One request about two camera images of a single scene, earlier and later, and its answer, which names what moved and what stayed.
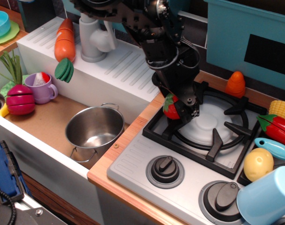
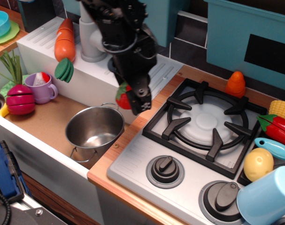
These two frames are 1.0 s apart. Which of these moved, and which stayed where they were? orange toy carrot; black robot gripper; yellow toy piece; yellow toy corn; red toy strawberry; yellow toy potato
Moved: red toy strawberry; black robot gripper
Stayed: orange toy carrot; yellow toy corn; yellow toy potato; yellow toy piece
